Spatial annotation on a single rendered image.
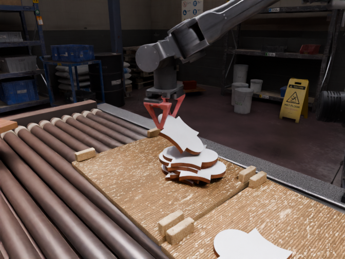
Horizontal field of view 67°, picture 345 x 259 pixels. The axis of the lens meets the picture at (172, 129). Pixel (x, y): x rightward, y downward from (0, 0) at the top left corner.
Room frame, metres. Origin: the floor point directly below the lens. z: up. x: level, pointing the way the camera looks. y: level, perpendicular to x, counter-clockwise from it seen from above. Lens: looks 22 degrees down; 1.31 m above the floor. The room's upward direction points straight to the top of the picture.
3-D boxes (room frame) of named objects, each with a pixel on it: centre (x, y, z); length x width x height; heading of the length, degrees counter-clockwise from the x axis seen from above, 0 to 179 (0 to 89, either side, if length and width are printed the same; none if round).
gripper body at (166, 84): (0.65, 0.02, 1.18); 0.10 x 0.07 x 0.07; 157
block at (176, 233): (0.39, -0.02, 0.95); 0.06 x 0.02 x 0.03; 131
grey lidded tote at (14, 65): (4.32, 2.52, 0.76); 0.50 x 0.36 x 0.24; 145
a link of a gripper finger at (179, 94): (0.67, 0.01, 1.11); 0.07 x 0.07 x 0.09; 67
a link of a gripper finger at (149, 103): (0.63, 0.03, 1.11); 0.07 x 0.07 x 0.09; 67
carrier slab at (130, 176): (0.64, 0.03, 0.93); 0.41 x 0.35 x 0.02; 42
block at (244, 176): (0.59, -0.20, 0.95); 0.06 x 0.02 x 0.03; 132
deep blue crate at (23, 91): (4.30, 2.60, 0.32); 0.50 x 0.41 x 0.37; 135
